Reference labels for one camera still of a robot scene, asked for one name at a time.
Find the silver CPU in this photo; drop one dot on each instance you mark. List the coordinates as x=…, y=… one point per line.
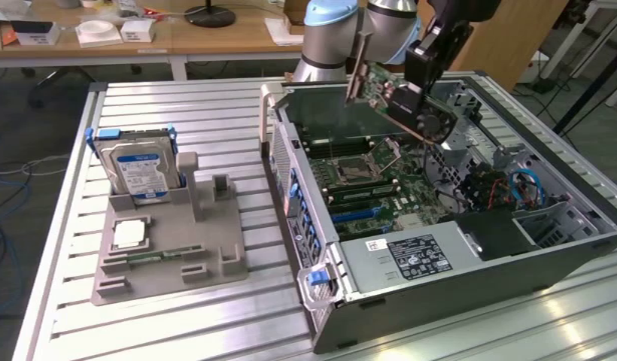
x=129, y=234

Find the metal socket cover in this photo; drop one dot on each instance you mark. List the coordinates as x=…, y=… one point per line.
x=388, y=152

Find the green RAM stick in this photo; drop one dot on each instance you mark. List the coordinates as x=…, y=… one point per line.
x=150, y=256

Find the CPU socket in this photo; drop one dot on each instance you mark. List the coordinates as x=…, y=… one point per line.
x=355, y=167

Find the wooden cabinet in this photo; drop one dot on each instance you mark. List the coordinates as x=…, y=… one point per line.
x=520, y=37

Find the black round lamp base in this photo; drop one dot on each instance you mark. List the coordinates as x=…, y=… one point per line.
x=210, y=17

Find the black office chair base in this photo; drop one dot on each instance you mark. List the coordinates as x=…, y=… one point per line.
x=50, y=80

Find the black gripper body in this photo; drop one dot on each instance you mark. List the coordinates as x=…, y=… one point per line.
x=464, y=9

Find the hard disk with blue caddy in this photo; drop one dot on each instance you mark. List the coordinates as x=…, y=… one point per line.
x=138, y=173

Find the white box with black lid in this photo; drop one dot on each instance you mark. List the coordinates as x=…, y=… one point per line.
x=37, y=34

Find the blue card retention clip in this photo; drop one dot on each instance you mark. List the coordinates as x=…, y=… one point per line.
x=301, y=203

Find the white box with round dish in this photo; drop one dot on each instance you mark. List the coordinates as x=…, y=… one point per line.
x=98, y=35

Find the wooden desk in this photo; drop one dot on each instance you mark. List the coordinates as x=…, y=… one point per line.
x=213, y=41

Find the black slanted pole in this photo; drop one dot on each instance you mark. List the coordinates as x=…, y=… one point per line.
x=593, y=75

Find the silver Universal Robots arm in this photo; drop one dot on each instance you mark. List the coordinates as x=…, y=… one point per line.
x=329, y=41

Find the white box with label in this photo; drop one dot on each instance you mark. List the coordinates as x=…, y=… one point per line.
x=138, y=31

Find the grey printed parts rack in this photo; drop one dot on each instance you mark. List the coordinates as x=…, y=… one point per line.
x=158, y=235

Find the perforated metal drive cage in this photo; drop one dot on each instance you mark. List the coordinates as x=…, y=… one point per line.
x=464, y=165

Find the flat white box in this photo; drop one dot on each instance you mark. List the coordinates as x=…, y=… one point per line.
x=284, y=34

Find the grey metal disk bay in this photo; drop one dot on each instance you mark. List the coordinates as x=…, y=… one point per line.
x=549, y=225

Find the open dark PC case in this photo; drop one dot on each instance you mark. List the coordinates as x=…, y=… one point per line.
x=440, y=301

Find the green motherboard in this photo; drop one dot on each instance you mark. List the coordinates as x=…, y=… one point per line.
x=415, y=195

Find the black Nvidia graphics card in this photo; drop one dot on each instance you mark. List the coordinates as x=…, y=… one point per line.
x=435, y=120

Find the blue expansion slot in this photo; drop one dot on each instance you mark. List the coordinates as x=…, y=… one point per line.
x=355, y=216

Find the grey power supply unit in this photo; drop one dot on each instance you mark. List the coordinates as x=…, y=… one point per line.
x=376, y=270

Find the blue case release latch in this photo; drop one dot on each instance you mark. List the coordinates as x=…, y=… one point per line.
x=317, y=279

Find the brown cardboard box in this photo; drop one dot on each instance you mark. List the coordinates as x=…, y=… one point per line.
x=293, y=13

